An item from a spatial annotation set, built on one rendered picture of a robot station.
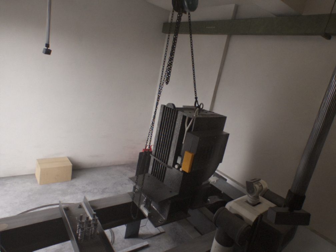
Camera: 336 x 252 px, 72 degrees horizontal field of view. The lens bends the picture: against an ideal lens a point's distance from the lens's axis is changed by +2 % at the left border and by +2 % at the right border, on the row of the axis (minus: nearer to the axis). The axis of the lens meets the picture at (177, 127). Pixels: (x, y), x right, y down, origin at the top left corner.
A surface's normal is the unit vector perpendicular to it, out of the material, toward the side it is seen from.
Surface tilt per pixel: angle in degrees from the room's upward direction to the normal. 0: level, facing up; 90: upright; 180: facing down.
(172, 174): 90
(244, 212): 42
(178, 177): 90
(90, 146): 90
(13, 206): 0
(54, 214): 0
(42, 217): 0
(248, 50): 90
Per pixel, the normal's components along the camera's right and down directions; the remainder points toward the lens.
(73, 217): 0.20, -0.95
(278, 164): -0.78, 0.00
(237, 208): -0.34, -0.70
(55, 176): 0.62, 0.31
